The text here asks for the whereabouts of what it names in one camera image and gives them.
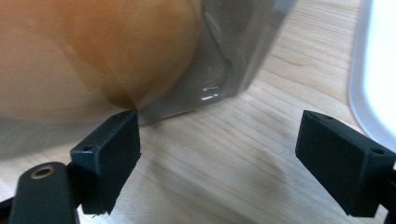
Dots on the white container lid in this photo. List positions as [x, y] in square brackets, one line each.
[383, 62]

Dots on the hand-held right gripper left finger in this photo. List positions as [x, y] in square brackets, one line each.
[106, 161]

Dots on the orange plush toy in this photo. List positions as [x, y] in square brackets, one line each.
[77, 46]

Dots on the clear plastic container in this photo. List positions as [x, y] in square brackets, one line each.
[218, 62]

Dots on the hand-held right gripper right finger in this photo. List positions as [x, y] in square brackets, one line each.
[342, 168]

